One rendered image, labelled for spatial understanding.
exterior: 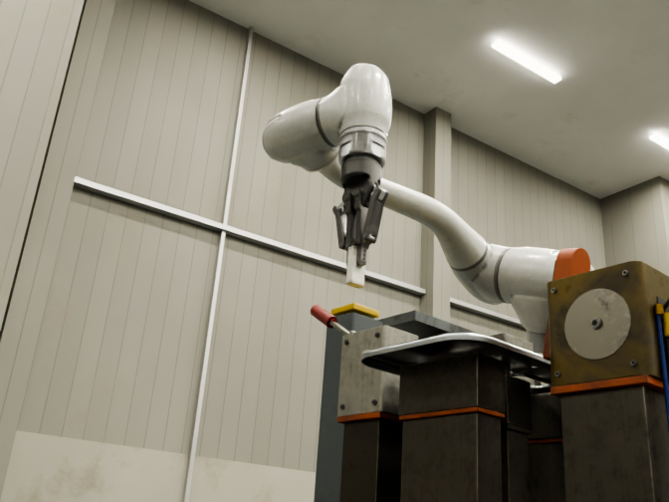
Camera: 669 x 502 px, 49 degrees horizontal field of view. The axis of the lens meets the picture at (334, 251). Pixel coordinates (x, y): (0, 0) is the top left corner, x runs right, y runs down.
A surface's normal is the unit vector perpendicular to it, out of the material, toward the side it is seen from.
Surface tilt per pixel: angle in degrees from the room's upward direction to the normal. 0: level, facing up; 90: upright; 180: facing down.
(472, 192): 90
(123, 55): 90
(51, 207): 90
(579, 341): 90
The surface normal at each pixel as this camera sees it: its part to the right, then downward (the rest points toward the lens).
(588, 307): -0.75, -0.30
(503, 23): -0.07, 0.92
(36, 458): 0.57, -0.28
